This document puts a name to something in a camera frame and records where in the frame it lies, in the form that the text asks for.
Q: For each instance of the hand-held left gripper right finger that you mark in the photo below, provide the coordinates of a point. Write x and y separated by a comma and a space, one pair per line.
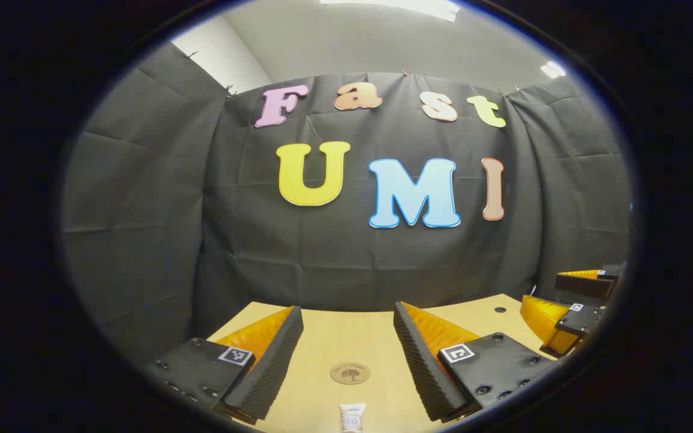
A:
418, 367

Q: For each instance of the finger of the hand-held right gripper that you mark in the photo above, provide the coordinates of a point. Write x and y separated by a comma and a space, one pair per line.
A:
581, 322
584, 285

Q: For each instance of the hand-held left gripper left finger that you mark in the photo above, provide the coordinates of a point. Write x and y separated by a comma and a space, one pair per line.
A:
271, 367

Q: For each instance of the round wooden coaster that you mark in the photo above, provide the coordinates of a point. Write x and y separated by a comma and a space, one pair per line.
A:
350, 373

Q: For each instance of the white toothpaste tube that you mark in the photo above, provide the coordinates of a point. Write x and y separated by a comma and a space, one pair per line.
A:
352, 419

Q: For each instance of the wooden desktop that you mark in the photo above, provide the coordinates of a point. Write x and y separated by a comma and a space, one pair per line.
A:
346, 337

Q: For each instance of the black backdrop cloth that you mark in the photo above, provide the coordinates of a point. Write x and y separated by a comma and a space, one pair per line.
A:
322, 258

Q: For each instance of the small ceiling light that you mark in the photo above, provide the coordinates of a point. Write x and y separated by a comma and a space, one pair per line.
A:
553, 69

